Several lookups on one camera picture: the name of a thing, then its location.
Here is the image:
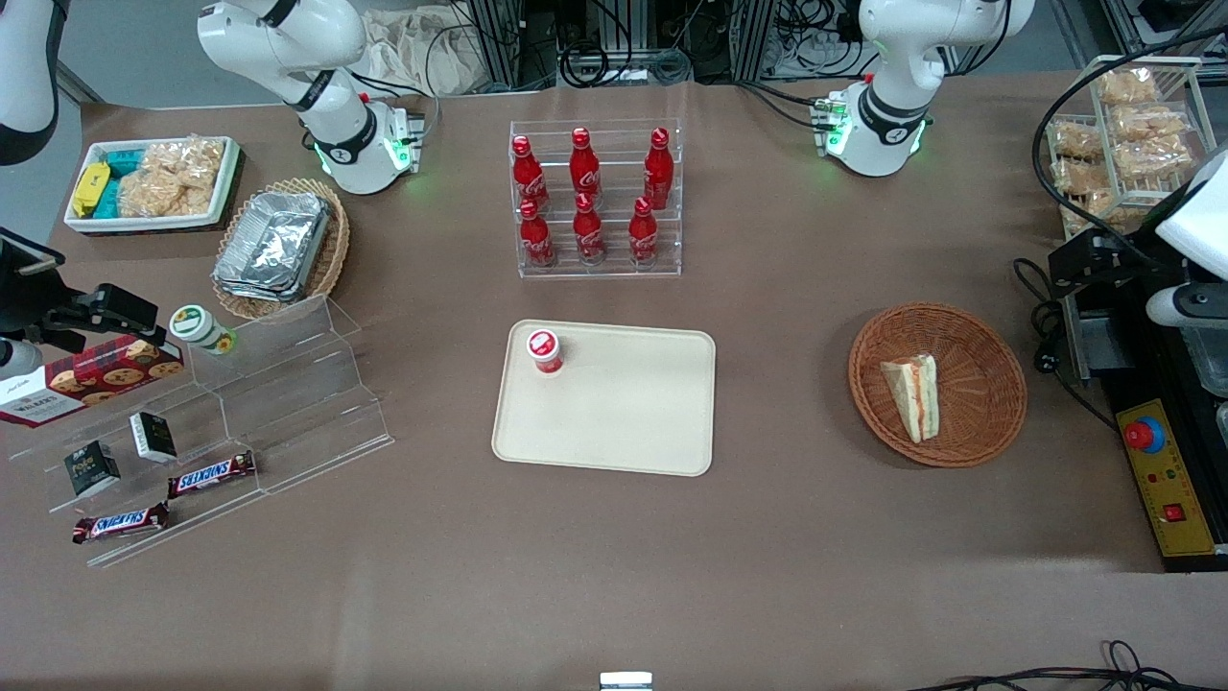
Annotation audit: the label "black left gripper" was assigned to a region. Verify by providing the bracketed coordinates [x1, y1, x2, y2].
[1048, 230, 1168, 291]

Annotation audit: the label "triangular sandwich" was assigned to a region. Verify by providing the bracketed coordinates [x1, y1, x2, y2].
[880, 354, 940, 444]

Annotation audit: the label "round brown wicker basket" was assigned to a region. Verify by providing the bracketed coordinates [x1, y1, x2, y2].
[848, 302, 1028, 469]

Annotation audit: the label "oval light wicker basket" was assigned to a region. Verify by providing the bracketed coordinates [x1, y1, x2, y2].
[211, 178, 351, 322]

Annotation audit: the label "beige plastic tray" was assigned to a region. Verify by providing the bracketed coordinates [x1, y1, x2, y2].
[491, 320, 718, 478]

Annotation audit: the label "bagged fried snack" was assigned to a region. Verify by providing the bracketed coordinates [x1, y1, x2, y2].
[1051, 122, 1104, 159]
[1053, 158, 1109, 196]
[1113, 137, 1195, 180]
[1111, 104, 1191, 140]
[1065, 190, 1125, 236]
[1097, 67, 1160, 105]

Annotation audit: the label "red tartan cookie box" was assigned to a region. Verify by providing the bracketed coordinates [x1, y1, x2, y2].
[0, 334, 185, 429]

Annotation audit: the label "green-lid white cup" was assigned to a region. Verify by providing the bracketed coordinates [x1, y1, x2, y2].
[169, 304, 238, 356]

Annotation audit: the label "white rectangular snack bin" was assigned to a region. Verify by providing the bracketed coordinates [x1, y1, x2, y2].
[63, 135, 243, 236]

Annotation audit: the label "small black box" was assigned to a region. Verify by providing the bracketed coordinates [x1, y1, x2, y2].
[63, 441, 122, 498]
[130, 412, 178, 464]

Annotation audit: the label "yellow snack packet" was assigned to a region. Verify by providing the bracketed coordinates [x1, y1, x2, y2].
[73, 161, 112, 218]

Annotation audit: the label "black countertop appliance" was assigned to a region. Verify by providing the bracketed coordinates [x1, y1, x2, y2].
[1060, 283, 1228, 574]

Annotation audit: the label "clear bag of crackers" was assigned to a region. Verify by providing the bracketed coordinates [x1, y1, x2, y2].
[117, 134, 226, 219]

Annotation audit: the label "stacked foil containers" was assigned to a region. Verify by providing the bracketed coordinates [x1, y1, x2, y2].
[213, 190, 332, 303]

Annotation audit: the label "steel appliance pan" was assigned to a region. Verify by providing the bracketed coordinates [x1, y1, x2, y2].
[1180, 326, 1228, 396]

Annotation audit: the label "brown chocolate bar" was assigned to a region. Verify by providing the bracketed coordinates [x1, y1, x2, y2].
[167, 451, 257, 500]
[72, 502, 171, 545]

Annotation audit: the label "clear acrylic stepped display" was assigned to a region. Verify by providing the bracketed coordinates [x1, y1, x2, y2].
[10, 293, 396, 569]

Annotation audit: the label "yellow emergency stop control box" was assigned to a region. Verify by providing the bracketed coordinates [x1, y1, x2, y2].
[1116, 398, 1219, 560]

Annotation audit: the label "beige crumpled cloth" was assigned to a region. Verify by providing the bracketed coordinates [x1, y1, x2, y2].
[365, 8, 476, 97]

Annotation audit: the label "red cola bottle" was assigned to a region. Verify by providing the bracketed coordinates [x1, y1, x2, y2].
[511, 134, 550, 214]
[570, 127, 602, 198]
[519, 199, 555, 268]
[628, 197, 660, 265]
[573, 193, 606, 266]
[644, 127, 674, 210]

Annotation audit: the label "red-lid drink cup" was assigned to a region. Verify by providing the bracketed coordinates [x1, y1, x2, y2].
[525, 328, 564, 377]

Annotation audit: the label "clear acrylic bottle rack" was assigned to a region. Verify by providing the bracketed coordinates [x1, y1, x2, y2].
[508, 118, 684, 279]

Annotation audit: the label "black power cable with plug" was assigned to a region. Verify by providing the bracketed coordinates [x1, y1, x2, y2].
[1012, 257, 1119, 433]

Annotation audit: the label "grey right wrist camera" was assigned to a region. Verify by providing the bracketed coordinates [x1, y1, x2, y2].
[0, 338, 45, 377]

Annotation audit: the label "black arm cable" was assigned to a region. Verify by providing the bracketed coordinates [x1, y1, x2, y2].
[1032, 27, 1228, 279]

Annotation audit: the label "white wire rack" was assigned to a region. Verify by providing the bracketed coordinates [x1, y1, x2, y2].
[1041, 55, 1219, 241]

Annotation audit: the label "black arm base cables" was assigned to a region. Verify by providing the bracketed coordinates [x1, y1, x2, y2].
[737, 79, 828, 131]

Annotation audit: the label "aluminium frame post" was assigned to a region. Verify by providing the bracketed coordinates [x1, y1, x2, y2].
[729, 0, 780, 83]
[451, 0, 540, 92]

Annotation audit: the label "black floor cable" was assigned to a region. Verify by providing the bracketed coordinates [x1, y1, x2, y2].
[911, 640, 1228, 691]

